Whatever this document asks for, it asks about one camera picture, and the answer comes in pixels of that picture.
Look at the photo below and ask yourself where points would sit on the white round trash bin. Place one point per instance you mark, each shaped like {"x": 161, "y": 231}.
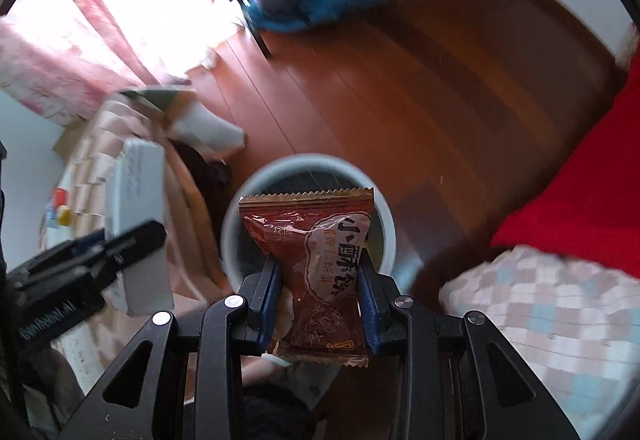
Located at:
{"x": 386, "y": 230}

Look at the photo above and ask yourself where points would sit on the pink sheer curtain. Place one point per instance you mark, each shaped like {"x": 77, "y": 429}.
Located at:
{"x": 75, "y": 49}

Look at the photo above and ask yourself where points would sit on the brown snack packet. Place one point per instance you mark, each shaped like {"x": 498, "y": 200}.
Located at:
{"x": 320, "y": 270}

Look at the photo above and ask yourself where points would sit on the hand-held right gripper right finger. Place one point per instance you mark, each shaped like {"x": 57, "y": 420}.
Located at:
{"x": 371, "y": 312}

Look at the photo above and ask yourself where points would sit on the red blanket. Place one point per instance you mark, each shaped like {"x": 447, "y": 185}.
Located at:
{"x": 575, "y": 200}

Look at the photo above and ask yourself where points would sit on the checkered tablecloth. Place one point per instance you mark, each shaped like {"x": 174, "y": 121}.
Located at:
{"x": 95, "y": 149}

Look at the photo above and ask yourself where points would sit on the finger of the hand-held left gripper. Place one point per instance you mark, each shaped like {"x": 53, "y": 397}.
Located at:
{"x": 137, "y": 240}

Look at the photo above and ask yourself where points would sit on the checked quilt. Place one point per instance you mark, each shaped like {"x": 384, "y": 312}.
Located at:
{"x": 550, "y": 320}

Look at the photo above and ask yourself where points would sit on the yellow bottle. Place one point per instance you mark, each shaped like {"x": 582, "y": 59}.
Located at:
{"x": 64, "y": 217}

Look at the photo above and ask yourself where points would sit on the long white and blue box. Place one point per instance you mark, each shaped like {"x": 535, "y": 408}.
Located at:
{"x": 140, "y": 190}

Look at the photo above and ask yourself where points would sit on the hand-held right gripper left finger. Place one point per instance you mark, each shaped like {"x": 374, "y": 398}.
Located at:
{"x": 265, "y": 307}

